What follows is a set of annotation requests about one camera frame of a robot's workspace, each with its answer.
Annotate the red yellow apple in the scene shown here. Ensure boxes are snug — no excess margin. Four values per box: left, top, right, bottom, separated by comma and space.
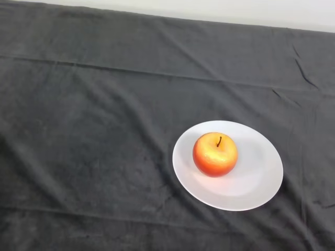
192, 132, 239, 178

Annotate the white round plate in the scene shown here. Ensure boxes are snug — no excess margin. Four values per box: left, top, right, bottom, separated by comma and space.
172, 120, 284, 212

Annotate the black cloth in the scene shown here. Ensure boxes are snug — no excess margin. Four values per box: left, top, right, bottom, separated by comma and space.
0, 0, 335, 251

